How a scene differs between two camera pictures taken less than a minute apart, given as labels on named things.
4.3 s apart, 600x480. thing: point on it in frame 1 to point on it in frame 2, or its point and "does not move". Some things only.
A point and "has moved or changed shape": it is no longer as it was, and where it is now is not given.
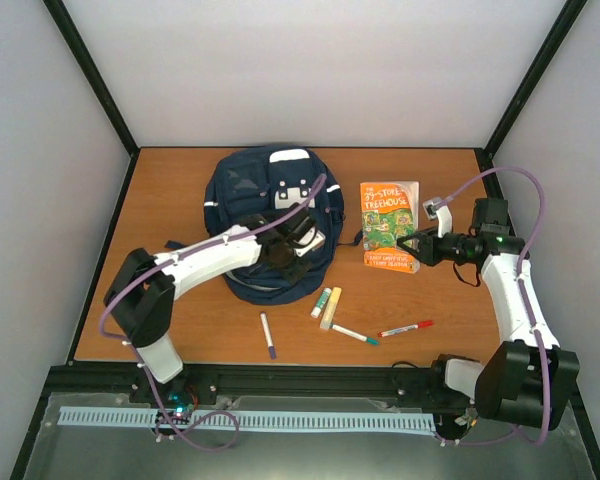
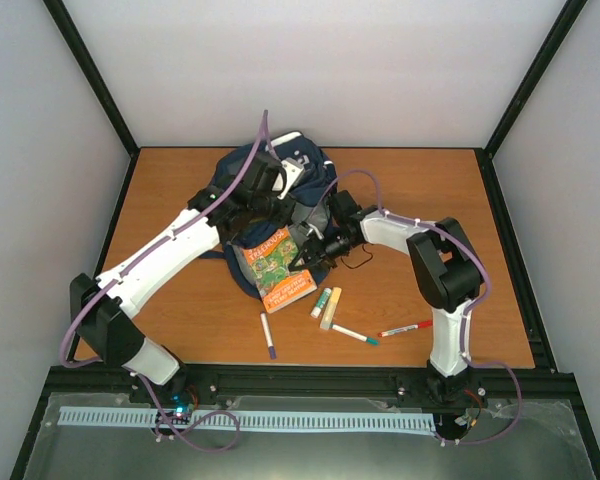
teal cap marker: (354, 334) does not move
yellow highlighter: (330, 308) does not move
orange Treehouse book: (389, 212) to (270, 258)
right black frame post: (556, 37) does not move
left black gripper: (293, 275) to (285, 214)
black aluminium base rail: (420, 382) does not move
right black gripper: (428, 251) to (316, 252)
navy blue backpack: (257, 181) has moved or changed shape
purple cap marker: (268, 336) does not move
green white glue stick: (320, 303) does not move
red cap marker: (406, 328) does not move
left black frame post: (99, 82) does not move
